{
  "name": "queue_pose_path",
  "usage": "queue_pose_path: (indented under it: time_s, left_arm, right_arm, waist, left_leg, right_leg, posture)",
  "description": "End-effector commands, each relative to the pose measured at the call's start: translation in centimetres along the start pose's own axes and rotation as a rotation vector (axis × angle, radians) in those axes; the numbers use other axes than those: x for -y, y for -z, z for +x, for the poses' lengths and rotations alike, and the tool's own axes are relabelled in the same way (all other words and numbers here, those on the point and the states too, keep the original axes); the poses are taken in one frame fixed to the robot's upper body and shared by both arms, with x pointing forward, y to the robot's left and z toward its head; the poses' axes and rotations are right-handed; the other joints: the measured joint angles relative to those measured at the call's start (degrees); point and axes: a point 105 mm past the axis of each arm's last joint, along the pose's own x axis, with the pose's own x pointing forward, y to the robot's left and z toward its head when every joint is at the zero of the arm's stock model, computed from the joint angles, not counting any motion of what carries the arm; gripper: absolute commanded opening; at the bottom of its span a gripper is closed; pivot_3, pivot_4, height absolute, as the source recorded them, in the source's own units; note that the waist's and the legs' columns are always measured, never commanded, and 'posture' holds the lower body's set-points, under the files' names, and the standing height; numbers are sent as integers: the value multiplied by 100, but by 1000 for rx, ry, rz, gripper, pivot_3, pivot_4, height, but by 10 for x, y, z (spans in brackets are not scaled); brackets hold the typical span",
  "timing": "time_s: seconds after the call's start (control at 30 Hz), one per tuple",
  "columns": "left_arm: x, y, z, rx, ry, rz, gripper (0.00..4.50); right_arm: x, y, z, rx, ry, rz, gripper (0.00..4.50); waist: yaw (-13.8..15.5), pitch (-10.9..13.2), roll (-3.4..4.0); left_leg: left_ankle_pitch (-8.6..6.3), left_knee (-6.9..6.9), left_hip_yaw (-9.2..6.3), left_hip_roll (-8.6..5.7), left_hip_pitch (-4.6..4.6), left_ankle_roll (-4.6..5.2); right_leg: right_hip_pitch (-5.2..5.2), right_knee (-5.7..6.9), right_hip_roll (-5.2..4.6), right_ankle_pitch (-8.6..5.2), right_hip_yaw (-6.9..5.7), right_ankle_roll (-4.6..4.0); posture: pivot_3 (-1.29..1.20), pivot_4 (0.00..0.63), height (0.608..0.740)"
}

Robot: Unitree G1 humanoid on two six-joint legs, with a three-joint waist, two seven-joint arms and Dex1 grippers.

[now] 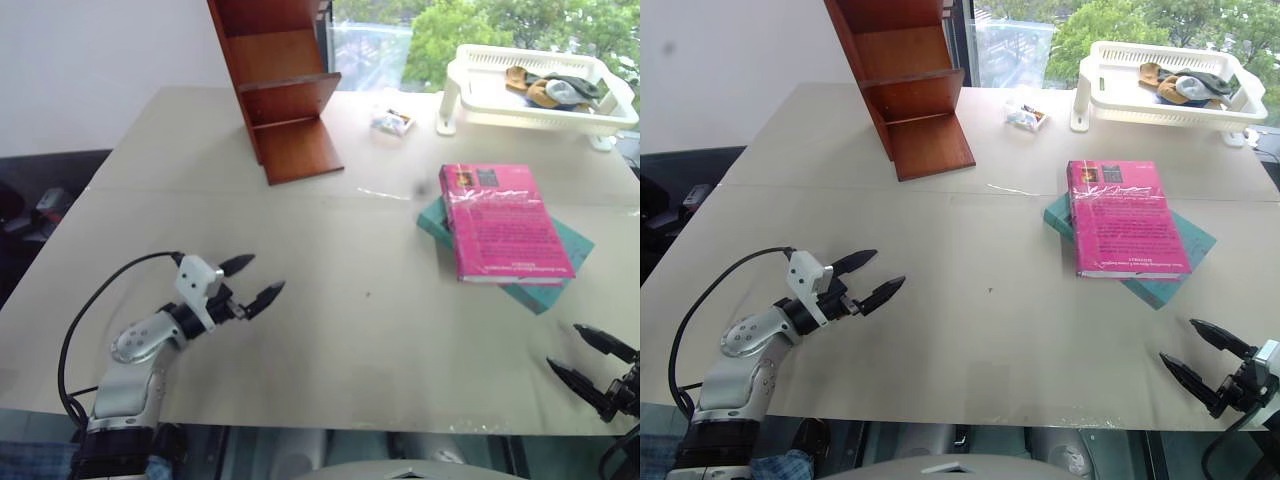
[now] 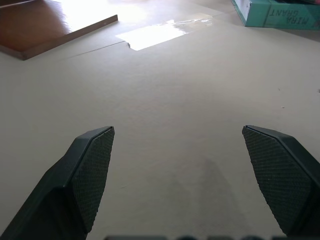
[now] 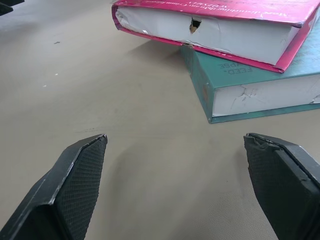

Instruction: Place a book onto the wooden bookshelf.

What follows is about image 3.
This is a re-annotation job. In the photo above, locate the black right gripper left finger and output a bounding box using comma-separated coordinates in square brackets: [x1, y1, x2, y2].
[0, 133, 109, 240]

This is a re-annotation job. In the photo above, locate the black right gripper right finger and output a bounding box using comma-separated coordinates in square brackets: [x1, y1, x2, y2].
[243, 132, 320, 240]

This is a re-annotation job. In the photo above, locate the teal hardcover book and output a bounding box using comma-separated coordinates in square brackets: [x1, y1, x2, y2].
[179, 22, 320, 125]

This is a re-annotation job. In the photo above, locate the pink hardcover book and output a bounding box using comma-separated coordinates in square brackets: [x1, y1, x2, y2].
[111, 0, 320, 74]

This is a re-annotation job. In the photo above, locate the black object at table edge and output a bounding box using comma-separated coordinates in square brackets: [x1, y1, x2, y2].
[0, 0, 14, 17]

